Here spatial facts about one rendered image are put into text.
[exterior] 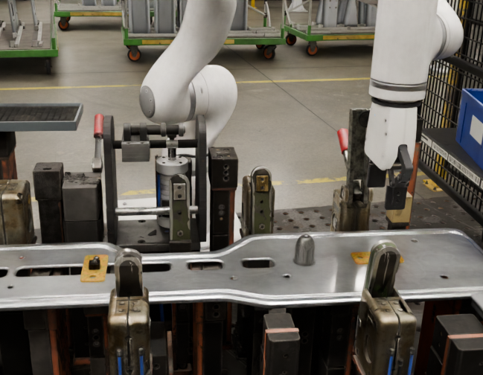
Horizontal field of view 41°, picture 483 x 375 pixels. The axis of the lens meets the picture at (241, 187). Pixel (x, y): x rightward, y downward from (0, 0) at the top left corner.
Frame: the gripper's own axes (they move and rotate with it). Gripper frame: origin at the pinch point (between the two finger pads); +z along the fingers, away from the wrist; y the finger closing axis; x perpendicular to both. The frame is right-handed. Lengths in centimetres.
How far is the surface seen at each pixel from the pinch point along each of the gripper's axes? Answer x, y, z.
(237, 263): -23.7, 0.1, 12.0
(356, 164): -0.4, -14.7, 0.5
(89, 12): -128, -907, 85
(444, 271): 9.7, 5.2, 12.0
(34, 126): -59, -27, -4
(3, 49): -187, -595, 84
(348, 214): -1.4, -13.1, 9.8
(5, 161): -65, -30, 4
